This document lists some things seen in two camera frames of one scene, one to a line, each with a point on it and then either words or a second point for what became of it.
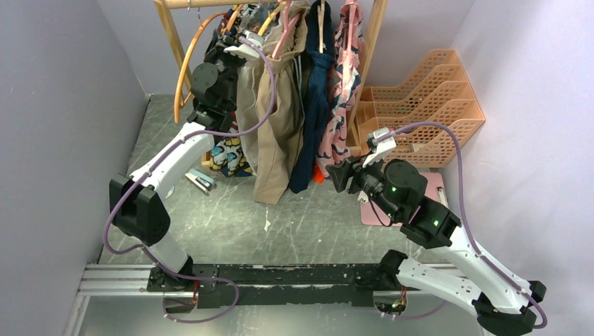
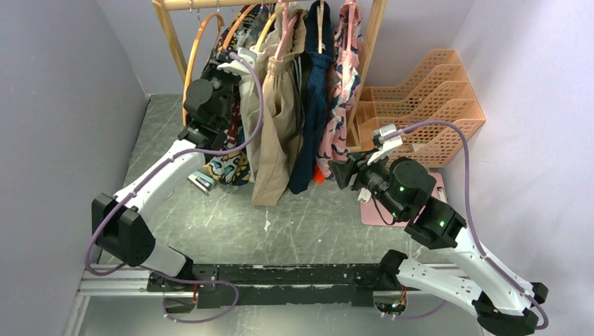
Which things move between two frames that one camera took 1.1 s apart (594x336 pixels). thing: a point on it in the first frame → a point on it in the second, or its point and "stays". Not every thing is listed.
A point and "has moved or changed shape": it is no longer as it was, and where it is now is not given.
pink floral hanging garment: [347, 34] stays
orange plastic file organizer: [432, 117] stays
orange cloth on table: [318, 176] stays
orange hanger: [239, 7] → [236, 25]
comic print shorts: [228, 157] has moved or changed shape
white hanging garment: [248, 78] stays
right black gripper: [353, 166] stays
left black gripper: [216, 51] → [212, 70]
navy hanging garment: [312, 103] stays
